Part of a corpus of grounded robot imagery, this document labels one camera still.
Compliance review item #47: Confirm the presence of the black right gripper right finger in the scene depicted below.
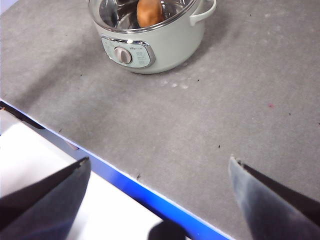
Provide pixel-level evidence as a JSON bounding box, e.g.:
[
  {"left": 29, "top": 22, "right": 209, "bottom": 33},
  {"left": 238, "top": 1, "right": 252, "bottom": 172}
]
[{"left": 228, "top": 154, "right": 320, "bottom": 240}]

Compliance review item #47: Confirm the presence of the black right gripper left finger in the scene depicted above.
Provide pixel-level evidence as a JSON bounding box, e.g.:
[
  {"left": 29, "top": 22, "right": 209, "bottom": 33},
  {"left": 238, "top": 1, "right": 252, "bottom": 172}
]
[{"left": 0, "top": 156, "right": 91, "bottom": 240}]

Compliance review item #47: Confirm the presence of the brown potato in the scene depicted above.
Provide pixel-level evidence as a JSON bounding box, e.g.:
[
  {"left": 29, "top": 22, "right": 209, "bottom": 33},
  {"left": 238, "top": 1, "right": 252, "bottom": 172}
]
[{"left": 136, "top": 0, "right": 164, "bottom": 28}]

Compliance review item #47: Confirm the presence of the pale green electric cooking pot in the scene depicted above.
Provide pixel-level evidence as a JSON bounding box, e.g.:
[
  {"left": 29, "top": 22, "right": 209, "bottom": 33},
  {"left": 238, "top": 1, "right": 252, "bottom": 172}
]
[{"left": 88, "top": 0, "right": 217, "bottom": 75}]

